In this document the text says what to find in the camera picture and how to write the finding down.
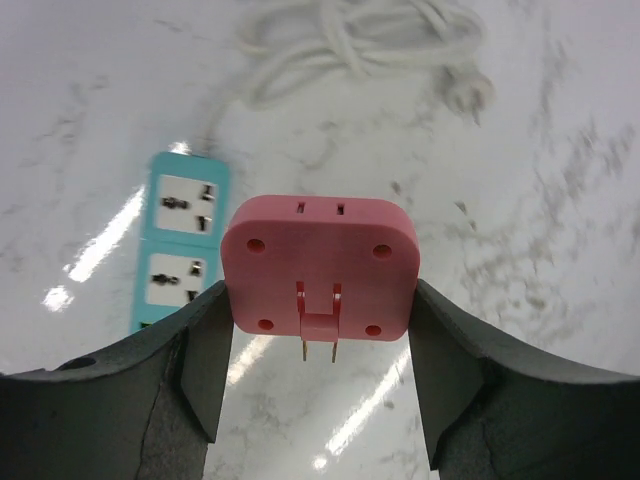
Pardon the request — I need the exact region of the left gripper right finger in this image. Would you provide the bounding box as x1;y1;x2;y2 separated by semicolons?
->
409;282;639;479

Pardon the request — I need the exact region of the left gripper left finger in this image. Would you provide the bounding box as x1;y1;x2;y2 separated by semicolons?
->
1;282;234;479

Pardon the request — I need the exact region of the pink plug adapter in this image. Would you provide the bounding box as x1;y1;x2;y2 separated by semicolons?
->
220;195;421;345

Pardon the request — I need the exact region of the teal square adapter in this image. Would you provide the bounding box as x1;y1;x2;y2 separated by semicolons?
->
131;152;231;332

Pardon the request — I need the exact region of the white coiled cable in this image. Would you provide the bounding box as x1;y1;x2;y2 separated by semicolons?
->
199;0;496;156

